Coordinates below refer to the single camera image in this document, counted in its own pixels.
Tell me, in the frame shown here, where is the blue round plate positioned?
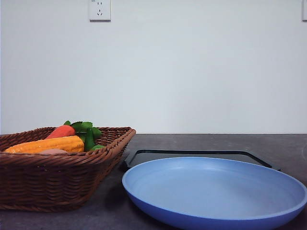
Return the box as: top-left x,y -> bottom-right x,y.
122,157 -> 307,230

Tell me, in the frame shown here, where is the brown egg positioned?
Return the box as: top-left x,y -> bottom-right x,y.
40,149 -> 68,154

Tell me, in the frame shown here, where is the brown wicker basket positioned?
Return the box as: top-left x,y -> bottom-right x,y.
0,126 -> 136,212

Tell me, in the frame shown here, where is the black rectangular tray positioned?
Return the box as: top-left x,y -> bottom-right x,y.
120,149 -> 281,177

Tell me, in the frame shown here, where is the green leafy toy vegetable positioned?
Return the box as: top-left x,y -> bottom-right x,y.
64,120 -> 104,151

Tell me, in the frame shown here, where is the yellow toy corn cob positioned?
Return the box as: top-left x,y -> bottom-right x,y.
5,136 -> 84,153

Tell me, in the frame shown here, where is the orange toy carrot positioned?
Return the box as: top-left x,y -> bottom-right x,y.
46,125 -> 76,139

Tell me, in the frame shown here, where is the white wall power socket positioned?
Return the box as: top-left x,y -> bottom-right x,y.
88,0 -> 111,23

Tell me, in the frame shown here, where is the white wall plate right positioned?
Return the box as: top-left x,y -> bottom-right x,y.
302,0 -> 307,23

